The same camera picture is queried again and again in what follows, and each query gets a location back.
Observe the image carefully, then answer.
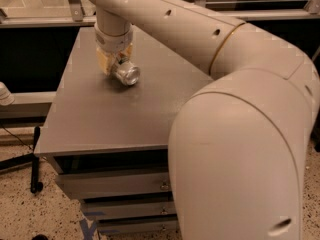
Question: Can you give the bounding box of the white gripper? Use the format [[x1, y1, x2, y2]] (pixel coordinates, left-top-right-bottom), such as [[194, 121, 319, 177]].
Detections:
[[94, 24, 133, 76]]

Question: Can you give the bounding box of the white green 7up can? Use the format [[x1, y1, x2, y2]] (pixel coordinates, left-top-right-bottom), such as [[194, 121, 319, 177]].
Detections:
[[112, 57, 140, 86]]

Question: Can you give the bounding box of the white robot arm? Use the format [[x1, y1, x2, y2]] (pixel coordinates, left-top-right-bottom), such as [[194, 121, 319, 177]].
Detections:
[[90, 0, 319, 240]]

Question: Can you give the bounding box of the grey metal railing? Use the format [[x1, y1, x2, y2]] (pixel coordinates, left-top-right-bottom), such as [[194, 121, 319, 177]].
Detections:
[[0, 0, 319, 27]]

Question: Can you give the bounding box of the grey drawer cabinet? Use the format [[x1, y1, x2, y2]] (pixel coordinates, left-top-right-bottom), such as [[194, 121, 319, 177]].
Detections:
[[35, 28, 211, 224]]

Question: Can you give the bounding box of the white cylinder object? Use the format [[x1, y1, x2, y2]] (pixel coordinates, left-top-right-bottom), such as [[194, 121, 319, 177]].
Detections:
[[0, 82, 14, 106]]

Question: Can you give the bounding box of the grey top drawer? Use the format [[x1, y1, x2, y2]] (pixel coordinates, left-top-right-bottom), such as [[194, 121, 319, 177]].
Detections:
[[56, 167, 171, 199]]

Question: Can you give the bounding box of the grey drawer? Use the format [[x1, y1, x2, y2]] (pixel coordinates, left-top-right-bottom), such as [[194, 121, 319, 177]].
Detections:
[[81, 201, 176, 220], [56, 167, 171, 199], [97, 216, 179, 236]]

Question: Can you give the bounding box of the black tripod leg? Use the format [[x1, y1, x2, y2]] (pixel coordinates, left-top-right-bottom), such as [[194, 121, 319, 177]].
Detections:
[[0, 126, 43, 194]]

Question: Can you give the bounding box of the grey middle drawer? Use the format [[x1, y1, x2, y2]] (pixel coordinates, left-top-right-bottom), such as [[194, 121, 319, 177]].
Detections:
[[81, 201, 176, 220]]

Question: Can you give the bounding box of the grey bottom drawer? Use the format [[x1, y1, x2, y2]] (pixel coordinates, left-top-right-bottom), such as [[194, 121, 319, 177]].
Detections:
[[97, 216, 179, 236]]

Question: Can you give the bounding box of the blue floor tape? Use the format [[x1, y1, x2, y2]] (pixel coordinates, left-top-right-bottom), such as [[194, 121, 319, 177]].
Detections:
[[79, 215, 105, 240]]

